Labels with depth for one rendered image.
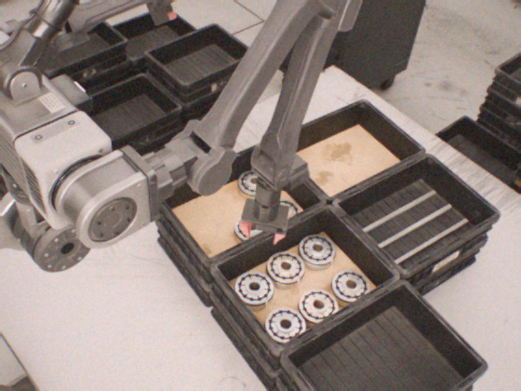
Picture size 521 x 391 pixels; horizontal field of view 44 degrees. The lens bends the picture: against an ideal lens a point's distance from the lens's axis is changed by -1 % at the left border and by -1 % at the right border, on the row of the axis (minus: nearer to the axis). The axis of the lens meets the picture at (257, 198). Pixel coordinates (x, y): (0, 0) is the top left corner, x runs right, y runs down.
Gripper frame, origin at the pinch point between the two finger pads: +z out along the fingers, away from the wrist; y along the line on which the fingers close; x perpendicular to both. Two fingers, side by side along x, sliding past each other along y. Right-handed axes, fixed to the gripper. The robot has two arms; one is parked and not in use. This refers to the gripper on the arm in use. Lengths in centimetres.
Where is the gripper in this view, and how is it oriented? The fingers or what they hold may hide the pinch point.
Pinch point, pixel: (261, 236)
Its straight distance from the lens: 153.2
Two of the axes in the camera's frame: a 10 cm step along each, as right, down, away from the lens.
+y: -9.8, -1.9, 0.7
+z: -0.8, 6.6, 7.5
